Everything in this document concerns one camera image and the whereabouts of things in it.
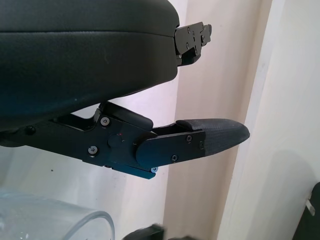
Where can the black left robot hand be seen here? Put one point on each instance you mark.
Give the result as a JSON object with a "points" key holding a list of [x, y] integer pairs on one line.
{"points": [[75, 62]]}

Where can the clear glass cup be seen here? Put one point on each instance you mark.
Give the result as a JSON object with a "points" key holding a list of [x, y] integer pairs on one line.
{"points": [[62, 220]]}

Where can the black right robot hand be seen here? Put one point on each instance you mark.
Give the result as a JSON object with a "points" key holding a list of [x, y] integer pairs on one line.
{"points": [[147, 233]]}

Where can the black background panel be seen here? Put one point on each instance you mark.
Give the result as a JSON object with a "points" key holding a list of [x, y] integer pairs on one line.
{"points": [[308, 225]]}

